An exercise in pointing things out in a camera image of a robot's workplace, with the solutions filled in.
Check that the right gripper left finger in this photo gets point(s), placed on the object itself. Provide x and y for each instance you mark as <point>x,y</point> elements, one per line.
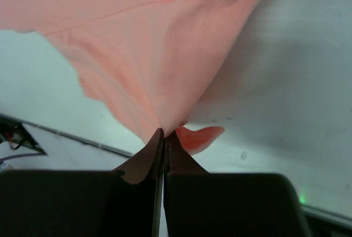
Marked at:
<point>137,191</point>

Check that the pink t-shirt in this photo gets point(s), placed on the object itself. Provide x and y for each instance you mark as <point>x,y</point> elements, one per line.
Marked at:
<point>148,61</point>

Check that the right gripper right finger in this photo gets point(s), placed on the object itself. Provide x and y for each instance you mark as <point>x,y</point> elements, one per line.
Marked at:
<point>177,160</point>

